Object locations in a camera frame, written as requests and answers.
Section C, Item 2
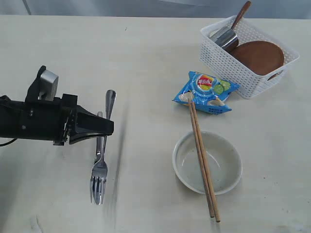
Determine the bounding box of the stainless steel cup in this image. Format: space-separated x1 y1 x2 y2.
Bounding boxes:
210 27 239 52

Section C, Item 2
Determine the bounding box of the blue chips snack bag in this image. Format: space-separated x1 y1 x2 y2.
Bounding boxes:
173 71 240 115

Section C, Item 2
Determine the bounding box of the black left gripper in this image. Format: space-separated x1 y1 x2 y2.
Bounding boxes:
0 94 114 146

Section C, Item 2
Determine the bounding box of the brown round plate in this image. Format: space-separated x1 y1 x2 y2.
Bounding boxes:
230 41 285 76

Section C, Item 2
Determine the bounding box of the white ceramic bowl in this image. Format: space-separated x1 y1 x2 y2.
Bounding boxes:
172 131 242 195

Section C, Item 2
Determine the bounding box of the silver metal fork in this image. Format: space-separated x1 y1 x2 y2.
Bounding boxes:
90 90 116 205

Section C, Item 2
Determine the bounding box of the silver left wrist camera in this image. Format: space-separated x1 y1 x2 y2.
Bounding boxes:
25 66 59 102

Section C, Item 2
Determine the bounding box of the brown wooden handle spoon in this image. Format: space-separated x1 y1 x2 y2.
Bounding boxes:
231 0 252 30

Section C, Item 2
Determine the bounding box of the wooden chopstick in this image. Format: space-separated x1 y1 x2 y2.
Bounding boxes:
188 99 215 218
189 101 221 222

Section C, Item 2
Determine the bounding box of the silver metal knife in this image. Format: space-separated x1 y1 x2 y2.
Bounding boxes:
91 111 104 206

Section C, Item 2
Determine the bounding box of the white perforated plastic basket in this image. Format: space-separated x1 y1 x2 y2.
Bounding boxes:
199 16 299 99

